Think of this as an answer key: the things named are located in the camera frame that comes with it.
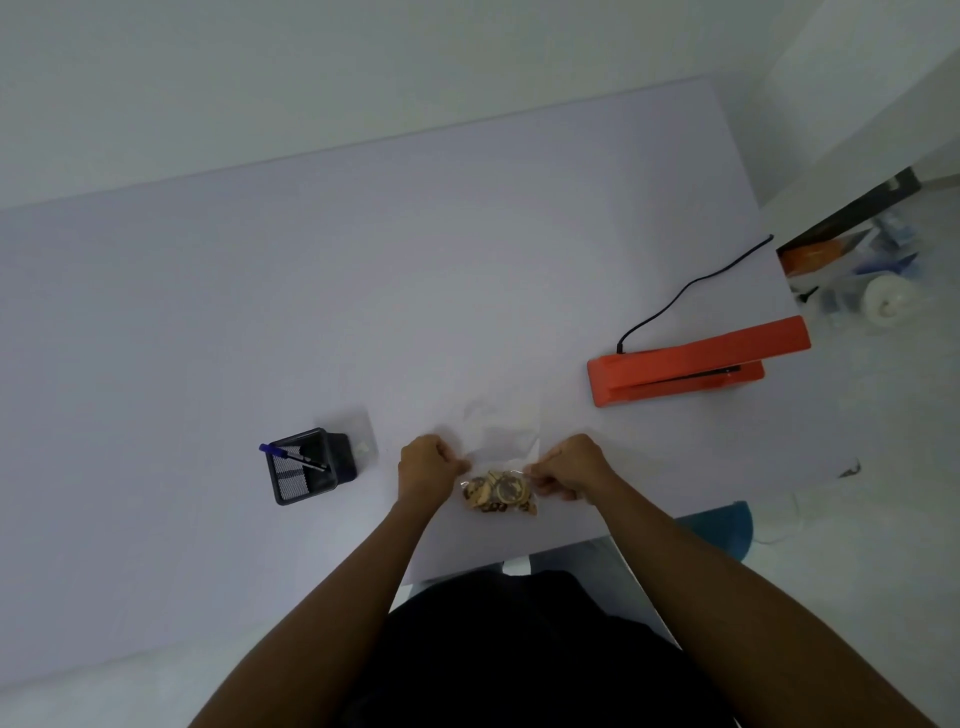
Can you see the person's right forearm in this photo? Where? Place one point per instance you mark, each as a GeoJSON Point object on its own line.
{"type": "Point", "coordinates": [735, 615]}

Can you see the black spoon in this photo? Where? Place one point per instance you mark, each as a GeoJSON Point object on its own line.
{"type": "Point", "coordinates": [806, 295]}

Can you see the white tape roll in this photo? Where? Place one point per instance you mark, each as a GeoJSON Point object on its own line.
{"type": "Point", "coordinates": [889, 300]}

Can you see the person's black shirt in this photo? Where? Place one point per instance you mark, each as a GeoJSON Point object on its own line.
{"type": "Point", "coordinates": [525, 652]}

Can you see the blue pen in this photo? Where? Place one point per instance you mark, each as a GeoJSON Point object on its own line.
{"type": "Point", "coordinates": [289, 455]}

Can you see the orange box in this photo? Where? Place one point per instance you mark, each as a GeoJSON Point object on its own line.
{"type": "Point", "coordinates": [810, 259]}

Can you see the orange heat sealer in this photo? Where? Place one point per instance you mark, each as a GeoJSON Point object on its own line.
{"type": "Point", "coordinates": [652, 371]}

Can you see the person's left hand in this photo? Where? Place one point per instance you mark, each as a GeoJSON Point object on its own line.
{"type": "Point", "coordinates": [427, 476]}

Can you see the clear plastic bag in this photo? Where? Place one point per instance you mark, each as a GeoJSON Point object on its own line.
{"type": "Point", "coordinates": [499, 442]}

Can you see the blue packets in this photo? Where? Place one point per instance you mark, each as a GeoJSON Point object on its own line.
{"type": "Point", "coordinates": [892, 240]}

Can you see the black mesh pen holder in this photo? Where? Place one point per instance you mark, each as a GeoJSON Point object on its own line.
{"type": "Point", "coordinates": [341, 457]}

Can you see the person's grey trousers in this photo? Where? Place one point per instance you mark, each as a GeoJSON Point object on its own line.
{"type": "Point", "coordinates": [592, 570]}

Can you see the small dark floor scrap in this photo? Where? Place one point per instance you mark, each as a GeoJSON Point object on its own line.
{"type": "Point", "coordinates": [850, 471]}

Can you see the blue round stool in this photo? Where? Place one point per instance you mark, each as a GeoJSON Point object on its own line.
{"type": "Point", "coordinates": [720, 529]}

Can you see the person's right hand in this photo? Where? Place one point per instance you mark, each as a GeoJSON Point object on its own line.
{"type": "Point", "coordinates": [581, 469]}

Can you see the person's left forearm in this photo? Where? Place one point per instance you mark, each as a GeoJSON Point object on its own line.
{"type": "Point", "coordinates": [337, 622]}

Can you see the black box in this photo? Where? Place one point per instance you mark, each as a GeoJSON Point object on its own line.
{"type": "Point", "coordinates": [855, 214]}

